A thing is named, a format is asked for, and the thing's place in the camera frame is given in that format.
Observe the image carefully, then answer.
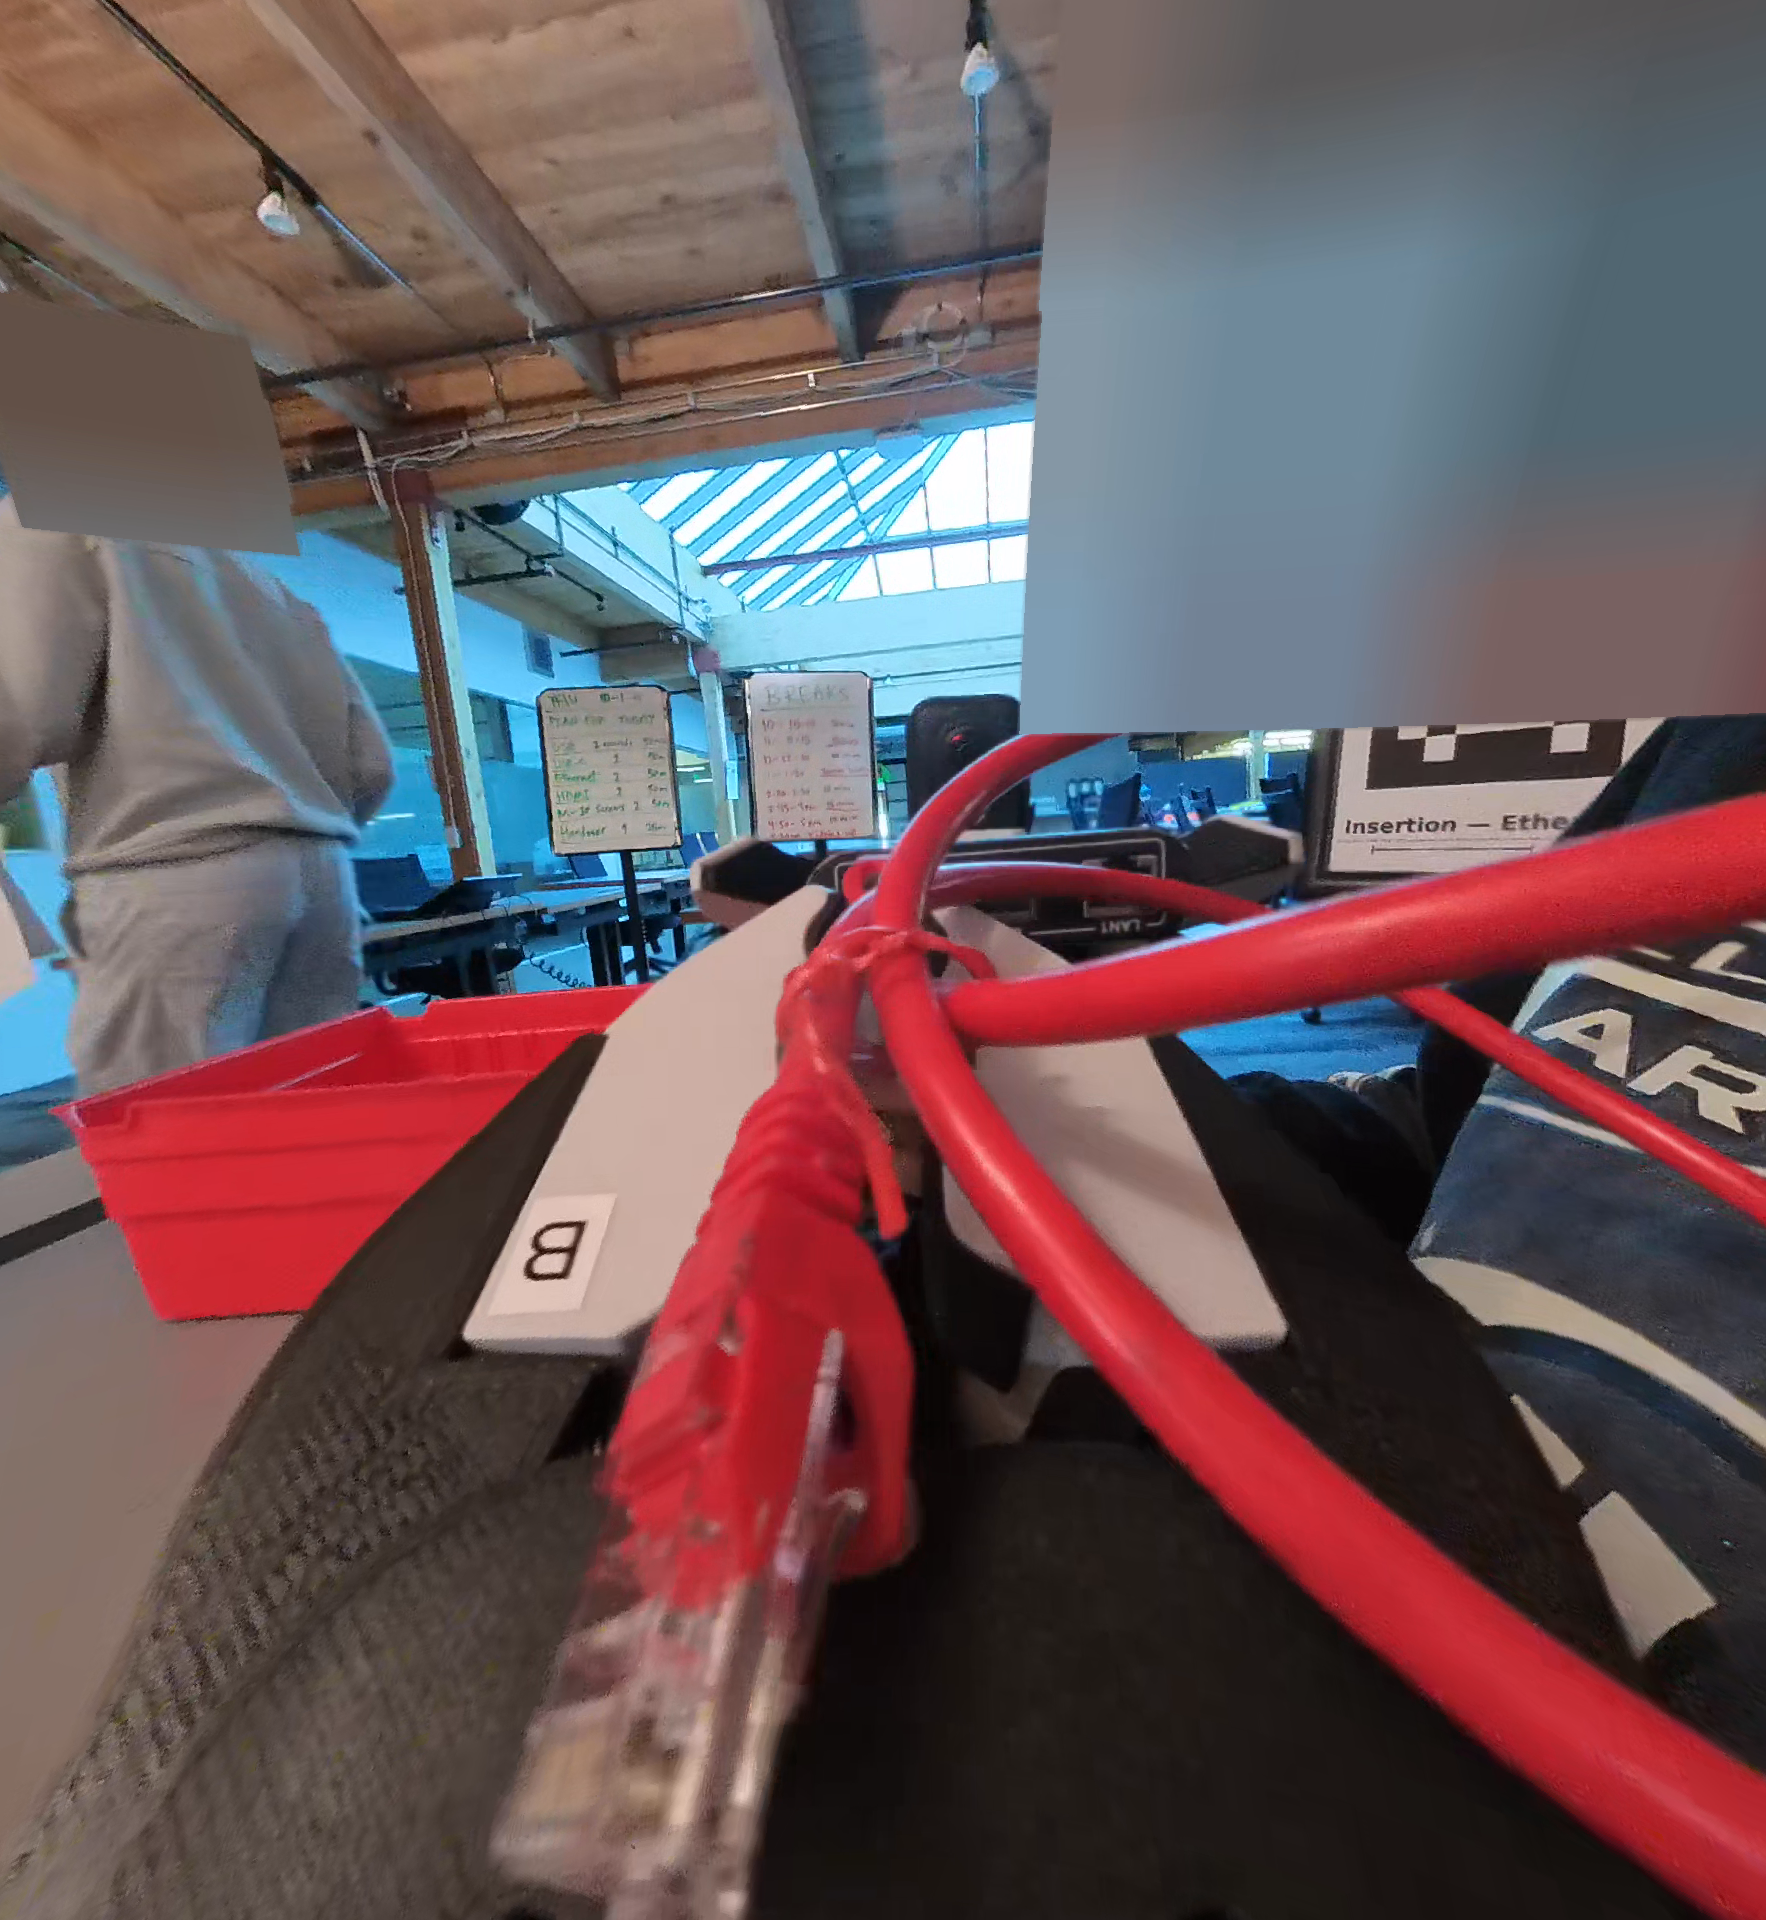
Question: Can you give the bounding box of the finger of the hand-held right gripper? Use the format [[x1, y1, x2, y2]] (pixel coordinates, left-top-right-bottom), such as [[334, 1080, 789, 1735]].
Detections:
[[691, 835, 833, 932], [1191, 813, 1309, 905]]

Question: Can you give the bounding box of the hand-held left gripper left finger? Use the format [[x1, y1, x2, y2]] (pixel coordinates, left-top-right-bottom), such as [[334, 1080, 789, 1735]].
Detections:
[[459, 884, 834, 1362]]

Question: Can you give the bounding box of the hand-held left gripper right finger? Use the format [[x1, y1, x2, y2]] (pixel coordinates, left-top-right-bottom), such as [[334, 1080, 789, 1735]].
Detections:
[[931, 903, 1289, 1354]]

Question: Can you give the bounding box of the red ethernet cable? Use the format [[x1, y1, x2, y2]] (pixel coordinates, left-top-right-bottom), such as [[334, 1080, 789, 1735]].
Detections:
[[493, 731, 1766, 1920]]

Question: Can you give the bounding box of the red plastic bin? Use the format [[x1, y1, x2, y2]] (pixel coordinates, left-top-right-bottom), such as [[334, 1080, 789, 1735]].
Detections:
[[54, 982, 645, 1324]]

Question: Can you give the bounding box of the handwritten whiteboard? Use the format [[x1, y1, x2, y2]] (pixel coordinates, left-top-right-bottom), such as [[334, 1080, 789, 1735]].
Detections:
[[537, 682, 680, 860], [740, 668, 879, 843]]

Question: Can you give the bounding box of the long wooden work table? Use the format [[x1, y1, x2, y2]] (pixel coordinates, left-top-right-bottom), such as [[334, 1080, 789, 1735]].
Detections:
[[359, 870, 705, 999]]

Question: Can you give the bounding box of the framed black white marker sign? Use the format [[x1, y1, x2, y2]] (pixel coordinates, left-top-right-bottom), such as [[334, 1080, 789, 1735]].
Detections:
[[1306, 724, 1673, 883]]

